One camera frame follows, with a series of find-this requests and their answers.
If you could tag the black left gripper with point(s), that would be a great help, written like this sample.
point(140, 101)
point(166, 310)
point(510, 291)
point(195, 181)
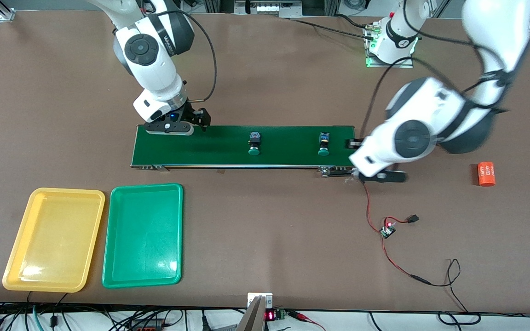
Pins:
point(351, 144)

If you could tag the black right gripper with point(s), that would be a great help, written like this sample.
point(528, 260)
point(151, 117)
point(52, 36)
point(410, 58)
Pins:
point(196, 116)

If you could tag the green push button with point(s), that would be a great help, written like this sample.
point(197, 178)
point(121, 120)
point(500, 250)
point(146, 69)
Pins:
point(254, 143)
point(324, 144)

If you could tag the orange cylinder white print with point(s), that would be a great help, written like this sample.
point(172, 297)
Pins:
point(486, 174)

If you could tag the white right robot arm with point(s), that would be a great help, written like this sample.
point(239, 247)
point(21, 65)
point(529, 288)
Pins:
point(154, 69)

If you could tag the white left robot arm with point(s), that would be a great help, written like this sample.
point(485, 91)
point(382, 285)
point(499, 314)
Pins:
point(421, 105)

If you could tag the green conveyor belt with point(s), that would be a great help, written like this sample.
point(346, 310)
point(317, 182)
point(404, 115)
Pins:
point(288, 151)

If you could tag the small black circuit board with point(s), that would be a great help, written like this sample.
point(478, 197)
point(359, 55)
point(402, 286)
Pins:
point(388, 231)

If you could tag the small black connector plug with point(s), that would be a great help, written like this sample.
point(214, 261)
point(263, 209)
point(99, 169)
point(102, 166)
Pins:
point(413, 219)

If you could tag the green plastic tray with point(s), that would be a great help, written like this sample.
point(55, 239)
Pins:
point(143, 236)

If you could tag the white power strip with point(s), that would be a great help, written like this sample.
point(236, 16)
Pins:
point(274, 8)

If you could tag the red clip lead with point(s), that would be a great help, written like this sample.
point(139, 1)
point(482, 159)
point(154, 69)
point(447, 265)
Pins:
point(304, 317)

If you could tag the yellow plastic tray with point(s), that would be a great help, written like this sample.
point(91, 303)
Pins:
point(53, 239)

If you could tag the red digit display module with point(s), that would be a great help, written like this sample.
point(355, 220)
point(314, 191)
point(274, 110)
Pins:
point(272, 316)

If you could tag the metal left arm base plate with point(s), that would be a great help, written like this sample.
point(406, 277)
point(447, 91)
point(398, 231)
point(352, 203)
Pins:
point(403, 65)

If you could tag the grey metal camera bracket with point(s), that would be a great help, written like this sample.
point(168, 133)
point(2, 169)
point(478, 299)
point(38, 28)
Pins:
point(256, 315)

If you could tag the aluminium frame profile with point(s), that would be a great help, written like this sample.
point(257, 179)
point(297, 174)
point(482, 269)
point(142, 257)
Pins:
point(5, 13)

